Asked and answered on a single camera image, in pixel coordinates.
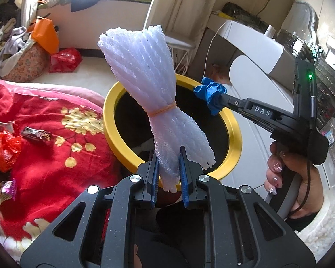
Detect dark candy wrapper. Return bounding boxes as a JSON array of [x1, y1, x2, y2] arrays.
[[20, 126, 53, 144]]

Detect narrow cream curtain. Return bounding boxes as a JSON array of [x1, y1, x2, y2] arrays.
[[15, 0, 45, 29]]

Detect white fluffy rug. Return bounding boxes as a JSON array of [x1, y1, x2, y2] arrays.
[[285, 195, 335, 255]]

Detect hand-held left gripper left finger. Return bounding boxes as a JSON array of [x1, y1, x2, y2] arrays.
[[19, 153, 160, 268]]

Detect red floral blanket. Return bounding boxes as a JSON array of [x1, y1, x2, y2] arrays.
[[0, 80, 124, 258]]

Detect white window seat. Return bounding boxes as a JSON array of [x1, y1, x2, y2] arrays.
[[38, 0, 153, 58]]

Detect clear cosmetics organizer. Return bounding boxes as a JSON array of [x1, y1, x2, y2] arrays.
[[304, 35, 335, 180]]

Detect orange paper bag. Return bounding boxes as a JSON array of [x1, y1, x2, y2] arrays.
[[31, 17, 60, 56]]

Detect floral fabric basket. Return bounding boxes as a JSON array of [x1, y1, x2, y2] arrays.
[[1, 43, 50, 83]]

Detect purple foil wrapper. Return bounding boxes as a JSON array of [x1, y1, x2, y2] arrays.
[[0, 179, 18, 210]]

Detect white cable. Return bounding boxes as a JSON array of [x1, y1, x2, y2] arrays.
[[205, 19, 233, 71]]

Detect lavender and white clothes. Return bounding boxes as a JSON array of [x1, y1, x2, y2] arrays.
[[0, 26, 36, 76]]

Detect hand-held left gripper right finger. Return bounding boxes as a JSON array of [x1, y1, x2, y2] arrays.
[[179, 146, 316, 268]]

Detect white wire stool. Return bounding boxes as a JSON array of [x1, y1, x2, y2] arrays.
[[165, 35, 197, 75]]

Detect red plastic bag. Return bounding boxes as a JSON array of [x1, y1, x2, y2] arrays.
[[49, 48, 83, 74]]

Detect person's right hand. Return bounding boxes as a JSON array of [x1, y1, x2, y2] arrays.
[[264, 141, 325, 219]]

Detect red wrapper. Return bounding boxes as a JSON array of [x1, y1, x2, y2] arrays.
[[0, 119, 22, 174]]

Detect yellow-rimmed black trash can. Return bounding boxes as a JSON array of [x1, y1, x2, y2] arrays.
[[103, 73, 243, 191]]

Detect wide cream curtain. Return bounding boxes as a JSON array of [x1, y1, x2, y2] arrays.
[[144, 0, 222, 48]]

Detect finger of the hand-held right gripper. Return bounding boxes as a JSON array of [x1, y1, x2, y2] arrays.
[[219, 93, 251, 110], [222, 101, 270, 131]]

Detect person's black pants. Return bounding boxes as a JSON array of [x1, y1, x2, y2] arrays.
[[134, 194, 210, 268]]

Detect dark storage box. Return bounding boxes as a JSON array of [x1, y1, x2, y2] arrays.
[[276, 28, 305, 60]]

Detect pile of mixed clothes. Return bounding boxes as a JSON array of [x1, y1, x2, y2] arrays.
[[0, 4, 21, 59]]

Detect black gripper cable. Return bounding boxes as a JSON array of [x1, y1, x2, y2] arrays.
[[289, 156, 314, 219]]

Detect silver framed mirror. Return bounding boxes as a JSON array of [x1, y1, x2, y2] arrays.
[[281, 0, 320, 48]]

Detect white foam net bundle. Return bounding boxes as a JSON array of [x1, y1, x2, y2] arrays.
[[98, 25, 216, 194]]

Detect blue plastic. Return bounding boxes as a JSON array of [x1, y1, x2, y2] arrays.
[[193, 77, 228, 116]]

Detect black bag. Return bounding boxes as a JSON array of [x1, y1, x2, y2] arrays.
[[222, 2, 262, 27]]

